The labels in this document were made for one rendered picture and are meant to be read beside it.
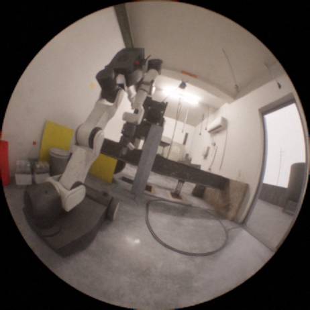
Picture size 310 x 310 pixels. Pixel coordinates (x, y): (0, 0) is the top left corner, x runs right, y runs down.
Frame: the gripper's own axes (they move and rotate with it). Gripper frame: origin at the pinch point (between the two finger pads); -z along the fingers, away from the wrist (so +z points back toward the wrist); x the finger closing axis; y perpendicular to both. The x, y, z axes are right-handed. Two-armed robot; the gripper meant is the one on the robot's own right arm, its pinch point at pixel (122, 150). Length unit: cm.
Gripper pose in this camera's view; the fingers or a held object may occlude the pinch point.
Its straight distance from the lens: 64.7
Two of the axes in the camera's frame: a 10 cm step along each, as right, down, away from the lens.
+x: 0.0, -1.1, 9.9
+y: -9.5, -3.0, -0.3
